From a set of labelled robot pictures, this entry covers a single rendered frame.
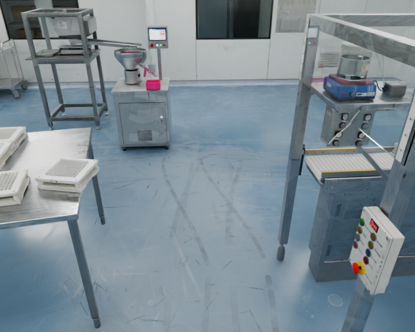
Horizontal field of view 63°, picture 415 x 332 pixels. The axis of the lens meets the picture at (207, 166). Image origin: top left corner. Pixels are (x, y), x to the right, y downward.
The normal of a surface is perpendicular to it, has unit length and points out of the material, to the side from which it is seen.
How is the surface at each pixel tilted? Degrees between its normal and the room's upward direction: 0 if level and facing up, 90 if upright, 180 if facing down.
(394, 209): 90
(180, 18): 90
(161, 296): 0
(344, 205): 90
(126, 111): 90
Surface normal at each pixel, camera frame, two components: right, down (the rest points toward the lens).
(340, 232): 0.08, 0.49
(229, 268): 0.00, -0.87
